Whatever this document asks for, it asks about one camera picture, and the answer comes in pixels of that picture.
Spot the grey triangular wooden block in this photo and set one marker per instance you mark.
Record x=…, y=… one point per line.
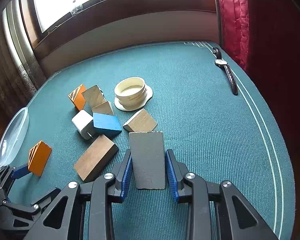
x=146, y=160

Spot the wooden framed window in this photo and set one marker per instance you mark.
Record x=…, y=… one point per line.
x=65, y=0

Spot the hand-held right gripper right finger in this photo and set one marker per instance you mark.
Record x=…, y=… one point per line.
x=171, y=177

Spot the beige patterned curtain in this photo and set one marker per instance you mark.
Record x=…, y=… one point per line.
x=12, y=62

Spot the brown triangular wooden block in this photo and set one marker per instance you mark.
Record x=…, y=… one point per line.
x=142, y=122

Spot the drinking glass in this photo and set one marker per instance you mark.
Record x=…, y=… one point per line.
x=76, y=8

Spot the green table mat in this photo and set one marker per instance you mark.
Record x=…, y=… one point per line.
x=202, y=130

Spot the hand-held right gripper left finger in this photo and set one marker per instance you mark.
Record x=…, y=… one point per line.
x=125, y=177

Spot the orange striped wooden block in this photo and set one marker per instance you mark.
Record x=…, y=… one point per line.
x=40, y=158
x=78, y=100

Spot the light wooden cup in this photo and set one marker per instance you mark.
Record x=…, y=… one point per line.
x=130, y=96

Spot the blue and white wooden block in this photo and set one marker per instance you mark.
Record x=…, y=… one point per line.
x=106, y=122

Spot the clear plastic bowl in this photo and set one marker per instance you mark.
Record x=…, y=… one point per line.
x=12, y=135

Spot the plain wooden block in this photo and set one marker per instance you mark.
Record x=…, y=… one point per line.
x=93, y=96

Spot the white power adapter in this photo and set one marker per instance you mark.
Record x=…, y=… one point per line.
x=81, y=123

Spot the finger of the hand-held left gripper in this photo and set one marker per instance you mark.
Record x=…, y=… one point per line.
x=35, y=207
x=20, y=171

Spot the small wooden wedge block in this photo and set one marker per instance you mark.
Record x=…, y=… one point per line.
x=103, y=108

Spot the brown rectangular wooden block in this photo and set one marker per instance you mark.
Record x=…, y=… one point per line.
x=95, y=158

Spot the red quilted curtain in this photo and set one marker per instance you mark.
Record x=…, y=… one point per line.
x=235, y=22

